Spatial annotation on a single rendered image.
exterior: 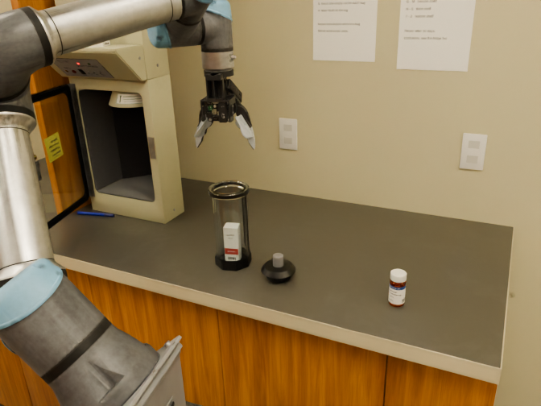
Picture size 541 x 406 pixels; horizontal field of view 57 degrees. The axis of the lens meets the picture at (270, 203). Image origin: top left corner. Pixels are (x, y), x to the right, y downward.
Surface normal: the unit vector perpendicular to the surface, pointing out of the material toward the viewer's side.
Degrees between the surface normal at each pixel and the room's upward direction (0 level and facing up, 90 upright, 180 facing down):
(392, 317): 0
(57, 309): 51
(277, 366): 90
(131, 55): 90
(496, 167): 90
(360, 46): 90
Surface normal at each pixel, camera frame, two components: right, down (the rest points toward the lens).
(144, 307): -0.43, 0.36
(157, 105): 0.90, 0.15
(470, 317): -0.03, -0.92
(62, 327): 0.46, -0.29
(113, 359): 0.35, -0.61
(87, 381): -0.04, -0.22
